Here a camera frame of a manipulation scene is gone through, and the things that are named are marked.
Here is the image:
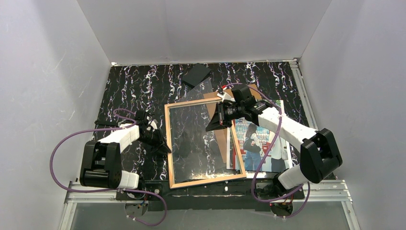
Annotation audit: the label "colour photo print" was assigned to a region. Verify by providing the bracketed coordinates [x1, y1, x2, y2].
[226, 118, 293, 173]

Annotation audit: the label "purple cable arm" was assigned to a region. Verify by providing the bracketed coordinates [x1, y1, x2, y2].
[49, 108, 168, 228]
[222, 83, 312, 219]

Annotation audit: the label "brown cardboard backing board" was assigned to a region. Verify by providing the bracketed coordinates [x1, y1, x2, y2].
[203, 84, 262, 163]

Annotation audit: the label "black foam block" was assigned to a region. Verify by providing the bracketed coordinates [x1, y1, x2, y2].
[181, 63, 212, 88]

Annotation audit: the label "aluminium rail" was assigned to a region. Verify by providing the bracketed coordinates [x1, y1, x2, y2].
[289, 60, 320, 130]
[59, 180, 359, 230]

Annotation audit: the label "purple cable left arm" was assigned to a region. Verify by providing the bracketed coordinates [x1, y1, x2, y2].
[49, 108, 168, 228]

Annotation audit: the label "aluminium rail right side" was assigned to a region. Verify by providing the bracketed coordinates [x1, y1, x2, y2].
[289, 60, 320, 130]

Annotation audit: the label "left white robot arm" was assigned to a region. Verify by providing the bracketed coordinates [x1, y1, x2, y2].
[79, 110, 171, 189]

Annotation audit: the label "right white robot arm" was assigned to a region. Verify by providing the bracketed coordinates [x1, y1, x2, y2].
[206, 83, 343, 192]

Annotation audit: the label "light wooden picture frame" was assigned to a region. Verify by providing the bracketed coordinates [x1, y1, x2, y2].
[164, 96, 248, 189]

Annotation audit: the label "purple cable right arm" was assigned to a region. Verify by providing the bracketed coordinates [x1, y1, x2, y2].
[222, 83, 312, 219]

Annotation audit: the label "aluminium rail front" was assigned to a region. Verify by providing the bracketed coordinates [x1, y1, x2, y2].
[59, 180, 359, 230]

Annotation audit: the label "clear acrylic sheet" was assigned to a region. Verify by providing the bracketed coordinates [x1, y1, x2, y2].
[165, 79, 246, 189]

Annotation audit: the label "black mounting base plate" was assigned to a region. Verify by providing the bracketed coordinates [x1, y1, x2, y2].
[115, 177, 305, 213]

